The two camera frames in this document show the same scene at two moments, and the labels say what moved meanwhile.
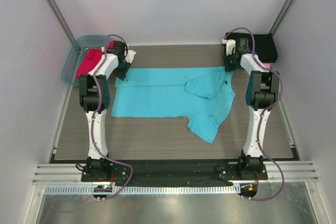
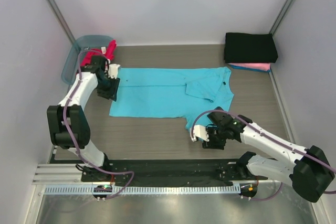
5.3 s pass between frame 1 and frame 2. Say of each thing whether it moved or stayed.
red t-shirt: stayed
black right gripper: moved
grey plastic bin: stayed
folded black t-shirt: stayed
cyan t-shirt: stayed
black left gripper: moved
